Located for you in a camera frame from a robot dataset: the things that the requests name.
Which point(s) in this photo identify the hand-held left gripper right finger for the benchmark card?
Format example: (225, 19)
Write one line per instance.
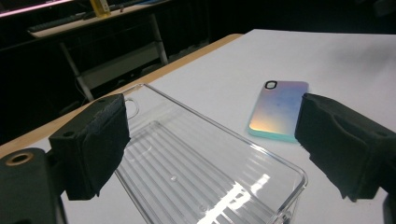
(345, 146)

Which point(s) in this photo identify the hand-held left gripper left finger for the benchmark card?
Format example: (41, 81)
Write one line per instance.
(90, 146)

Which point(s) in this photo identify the iridescent phone case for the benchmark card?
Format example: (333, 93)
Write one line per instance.
(277, 109)

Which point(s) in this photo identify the clear plastic tray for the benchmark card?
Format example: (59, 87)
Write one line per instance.
(193, 161)

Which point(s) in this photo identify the white table mat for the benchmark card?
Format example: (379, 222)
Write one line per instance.
(264, 53)

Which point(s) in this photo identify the black keyboard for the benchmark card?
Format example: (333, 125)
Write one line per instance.
(56, 22)

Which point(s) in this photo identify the yellow object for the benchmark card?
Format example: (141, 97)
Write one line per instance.
(100, 7)

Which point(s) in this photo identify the monitor with pink glow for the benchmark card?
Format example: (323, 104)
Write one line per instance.
(28, 6)

